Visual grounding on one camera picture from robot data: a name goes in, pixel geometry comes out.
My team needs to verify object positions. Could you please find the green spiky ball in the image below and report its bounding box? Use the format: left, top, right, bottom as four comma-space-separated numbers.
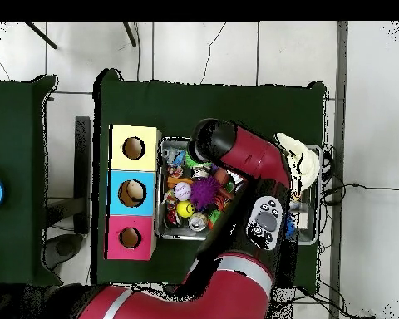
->
184, 149, 204, 169

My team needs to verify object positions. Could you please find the purple spiky ball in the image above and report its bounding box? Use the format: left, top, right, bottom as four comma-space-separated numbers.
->
189, 175, 221, 213

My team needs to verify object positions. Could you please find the crushed plastic water bottle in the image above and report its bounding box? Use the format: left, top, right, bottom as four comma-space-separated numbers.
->
160, 142, 185, 167

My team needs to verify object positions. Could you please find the dark green table cloth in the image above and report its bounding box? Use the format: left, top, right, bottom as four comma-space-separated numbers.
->
91, 67, 328, 295

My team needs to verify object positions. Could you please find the cream knitted cloth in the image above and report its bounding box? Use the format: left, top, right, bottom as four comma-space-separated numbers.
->
275, 132, 321, 194

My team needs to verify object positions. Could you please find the clear shallow bin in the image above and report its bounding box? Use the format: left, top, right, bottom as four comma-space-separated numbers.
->
154, 137, 323, 247

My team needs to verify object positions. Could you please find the white baseball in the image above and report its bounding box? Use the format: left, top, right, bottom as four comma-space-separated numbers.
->
173, 182, 193, 203

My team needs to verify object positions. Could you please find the green covered side table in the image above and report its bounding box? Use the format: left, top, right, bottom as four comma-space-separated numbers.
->
0, 75, 61, 288

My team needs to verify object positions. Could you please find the black cable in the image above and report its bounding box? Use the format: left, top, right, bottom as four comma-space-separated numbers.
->
321, 180, 399, 200

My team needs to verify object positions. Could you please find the black tripod leg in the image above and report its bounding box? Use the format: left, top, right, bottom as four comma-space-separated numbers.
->
122, 21, 139, 48
22, 21, 59, 51

